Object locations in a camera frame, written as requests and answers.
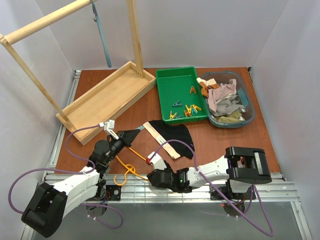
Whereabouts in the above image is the orange clothespin front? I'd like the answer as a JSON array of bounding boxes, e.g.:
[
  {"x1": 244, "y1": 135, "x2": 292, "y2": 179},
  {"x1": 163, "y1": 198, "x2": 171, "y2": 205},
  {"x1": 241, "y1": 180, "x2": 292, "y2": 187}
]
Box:
[{"x1": 184, "y1": 105, "x2": 192, "y2": 118}]

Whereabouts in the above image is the black underwear beige waistband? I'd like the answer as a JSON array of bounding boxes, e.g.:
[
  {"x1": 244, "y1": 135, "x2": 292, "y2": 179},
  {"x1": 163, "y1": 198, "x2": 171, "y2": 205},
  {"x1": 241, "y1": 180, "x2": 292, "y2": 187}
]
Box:
[{"x1": 142, "y1": 120, "x2": 195, "y2": 160}]

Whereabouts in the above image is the yellow plastic hanger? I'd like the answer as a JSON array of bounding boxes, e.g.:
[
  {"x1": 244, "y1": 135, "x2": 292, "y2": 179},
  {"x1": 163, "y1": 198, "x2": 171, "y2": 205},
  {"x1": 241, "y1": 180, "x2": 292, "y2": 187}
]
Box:
[{"x1": 113, "y1": 147, "x2": 149, "y2": 186}]

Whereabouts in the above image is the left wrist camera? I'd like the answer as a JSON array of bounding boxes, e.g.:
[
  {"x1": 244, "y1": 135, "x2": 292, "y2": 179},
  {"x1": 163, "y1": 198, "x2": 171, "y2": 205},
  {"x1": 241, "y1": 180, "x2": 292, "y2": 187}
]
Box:
[{"x1": 103, "y1": 119, "x2": 119, "y2": 140}]

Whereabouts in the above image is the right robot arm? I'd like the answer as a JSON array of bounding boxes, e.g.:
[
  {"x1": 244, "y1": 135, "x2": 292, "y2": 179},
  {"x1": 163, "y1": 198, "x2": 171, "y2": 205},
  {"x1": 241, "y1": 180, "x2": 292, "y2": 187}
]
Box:
[{"x1": 147, "y1": 146, "x2": 272, "y2": 194}]

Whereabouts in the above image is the teal clothespin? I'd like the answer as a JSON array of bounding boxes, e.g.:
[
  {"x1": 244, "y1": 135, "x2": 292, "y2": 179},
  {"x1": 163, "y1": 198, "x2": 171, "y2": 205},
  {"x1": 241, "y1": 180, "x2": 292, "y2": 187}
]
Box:
[{"x1": 137, "y1": 125, "x2": 145, "y2": 131}]

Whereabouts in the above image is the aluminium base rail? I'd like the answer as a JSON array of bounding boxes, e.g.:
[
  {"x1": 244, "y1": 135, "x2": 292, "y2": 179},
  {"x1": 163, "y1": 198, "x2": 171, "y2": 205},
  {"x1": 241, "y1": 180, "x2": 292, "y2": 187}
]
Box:
[{"x1": 31, "y1": 174, "x2": 301, "y2": 205}]

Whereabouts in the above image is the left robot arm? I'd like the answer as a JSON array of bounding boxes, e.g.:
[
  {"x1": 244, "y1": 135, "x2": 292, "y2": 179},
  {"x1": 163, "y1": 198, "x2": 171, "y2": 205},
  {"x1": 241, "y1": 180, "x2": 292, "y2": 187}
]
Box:
[{"x1": 21, "y1": 129, "x2": 140, "y2": 238}]

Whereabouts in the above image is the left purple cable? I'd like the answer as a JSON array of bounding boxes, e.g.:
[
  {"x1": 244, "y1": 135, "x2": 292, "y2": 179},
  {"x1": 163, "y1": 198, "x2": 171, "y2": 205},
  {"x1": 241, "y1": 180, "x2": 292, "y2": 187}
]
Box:
[{"x1": 8, "y1": 123, "x2": 124, "y2": 230}]

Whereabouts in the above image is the dark grey clothespin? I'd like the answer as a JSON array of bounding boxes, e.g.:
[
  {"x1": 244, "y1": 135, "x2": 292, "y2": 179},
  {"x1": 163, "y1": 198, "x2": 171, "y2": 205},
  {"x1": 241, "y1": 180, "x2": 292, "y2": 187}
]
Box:
[{"x1": 172, "y1": 100, "x2": 183, "y2": 108}]

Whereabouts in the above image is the green plastic tray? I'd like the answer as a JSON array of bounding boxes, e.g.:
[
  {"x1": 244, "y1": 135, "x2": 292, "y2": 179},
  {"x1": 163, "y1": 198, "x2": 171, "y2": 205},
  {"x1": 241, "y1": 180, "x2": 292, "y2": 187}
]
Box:
[{"x1": 156, "y1": 66, "x2": 208, "y2": 125}]

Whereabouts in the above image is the yellow clothespin right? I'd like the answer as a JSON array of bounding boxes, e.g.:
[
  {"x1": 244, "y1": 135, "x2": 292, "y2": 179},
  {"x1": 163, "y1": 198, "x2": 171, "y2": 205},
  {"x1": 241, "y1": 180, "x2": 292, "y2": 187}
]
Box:
[{"x1": 191, "y1": 104, "x2": 202, "y2": 113}]

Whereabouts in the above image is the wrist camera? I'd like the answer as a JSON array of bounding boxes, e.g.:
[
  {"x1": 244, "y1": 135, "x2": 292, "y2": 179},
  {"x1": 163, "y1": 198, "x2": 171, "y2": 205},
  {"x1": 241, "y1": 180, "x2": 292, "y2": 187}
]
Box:
[
  {"x1": 103, "y1": 119, "x2": 119, "y2": 140},
  {"x1": 146, "y1": 151, "x2": 167, "y2": 170}
]

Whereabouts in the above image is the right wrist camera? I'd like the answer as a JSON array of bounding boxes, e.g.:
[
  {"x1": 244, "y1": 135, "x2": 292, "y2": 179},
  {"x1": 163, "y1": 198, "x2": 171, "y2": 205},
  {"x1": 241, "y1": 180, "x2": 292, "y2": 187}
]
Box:
[{"x1": 146, "y1": 151, "x2": 167, "y2": 170}]

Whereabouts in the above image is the yellow clothespin front left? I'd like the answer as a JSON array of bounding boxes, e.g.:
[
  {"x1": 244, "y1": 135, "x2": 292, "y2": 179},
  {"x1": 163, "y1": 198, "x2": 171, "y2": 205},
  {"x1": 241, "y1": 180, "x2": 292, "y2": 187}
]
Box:
[{"x1": 169, "y1": 111, "x2": 177, "y2": 120}]

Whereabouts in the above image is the pile of clothes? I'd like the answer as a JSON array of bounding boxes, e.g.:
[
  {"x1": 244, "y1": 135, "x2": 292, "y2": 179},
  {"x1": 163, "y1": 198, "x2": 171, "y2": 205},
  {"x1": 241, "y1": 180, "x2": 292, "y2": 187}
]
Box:
[{"x1": 196, "y1": 77, "x2": 246, "y2": 124}]

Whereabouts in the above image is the blue clothespin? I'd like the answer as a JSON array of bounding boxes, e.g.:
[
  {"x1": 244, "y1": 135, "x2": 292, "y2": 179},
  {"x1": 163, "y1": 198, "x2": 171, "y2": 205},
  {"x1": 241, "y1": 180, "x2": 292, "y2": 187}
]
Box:
[{"x1": 191, "y1": 108, "x2": 197, "y2": 116}]

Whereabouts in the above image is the blue plastic hanger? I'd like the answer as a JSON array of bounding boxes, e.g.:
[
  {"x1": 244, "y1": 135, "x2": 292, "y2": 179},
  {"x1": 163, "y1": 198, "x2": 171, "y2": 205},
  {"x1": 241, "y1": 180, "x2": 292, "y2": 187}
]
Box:
[{"x1": 90, "y1": 0, "x2": 112, "y2": 68}]

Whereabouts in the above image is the clear plastic laundry bin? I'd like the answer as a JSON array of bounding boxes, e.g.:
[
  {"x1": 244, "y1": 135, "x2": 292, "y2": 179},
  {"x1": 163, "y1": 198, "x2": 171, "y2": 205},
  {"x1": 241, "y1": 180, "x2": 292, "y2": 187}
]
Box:
[{"x1": 200, "y1": 71, "x2": 256, "y2": 128}]

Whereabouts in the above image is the yellow clothespin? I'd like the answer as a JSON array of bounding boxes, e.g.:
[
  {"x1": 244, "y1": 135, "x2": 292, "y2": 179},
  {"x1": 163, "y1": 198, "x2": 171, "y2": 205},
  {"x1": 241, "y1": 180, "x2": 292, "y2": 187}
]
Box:
[
  {"x1": 169, "y1": 111, "x2": 177, "y2": 120},
  {"x1": 191, "y1": 104, "x2": 202, "y2": 113}
]

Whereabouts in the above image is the wooden clothes rack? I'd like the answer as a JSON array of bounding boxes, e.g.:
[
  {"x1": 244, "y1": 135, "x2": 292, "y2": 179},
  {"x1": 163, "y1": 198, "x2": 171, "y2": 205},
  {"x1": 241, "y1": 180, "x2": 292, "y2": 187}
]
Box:
[{"x1": 0, "y1": 0, "x2": 156, "y2": 132}]

